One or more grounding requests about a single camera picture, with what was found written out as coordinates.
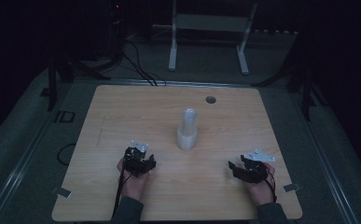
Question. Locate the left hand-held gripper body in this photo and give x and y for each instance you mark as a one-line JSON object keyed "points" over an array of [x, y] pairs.
{"points": [[134, 161]]}

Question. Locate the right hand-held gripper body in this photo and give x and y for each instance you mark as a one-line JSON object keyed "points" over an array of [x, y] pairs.
{"points": [[256, 171]]}

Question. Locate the person's right hand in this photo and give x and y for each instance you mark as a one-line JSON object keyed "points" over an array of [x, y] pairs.
{"points": [[262, 193]]}

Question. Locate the person's left hand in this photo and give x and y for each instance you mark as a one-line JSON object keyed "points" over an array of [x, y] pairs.
{"points": [[134, 186]]}

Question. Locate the grey tape piece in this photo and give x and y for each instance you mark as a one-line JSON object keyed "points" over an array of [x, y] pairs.
{"points": [[292, 187], [61, 192]]}

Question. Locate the black tripod stand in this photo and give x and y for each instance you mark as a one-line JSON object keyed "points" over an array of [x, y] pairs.
{"points": [[52, 87], [306, 99]]}

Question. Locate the white metal stand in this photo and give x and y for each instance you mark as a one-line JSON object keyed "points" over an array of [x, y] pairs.
{"points": [[173, 46]]}

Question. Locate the metal floor rail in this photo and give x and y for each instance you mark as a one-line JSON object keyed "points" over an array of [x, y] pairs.
{"points": [[324, 161], [16, 174]]}

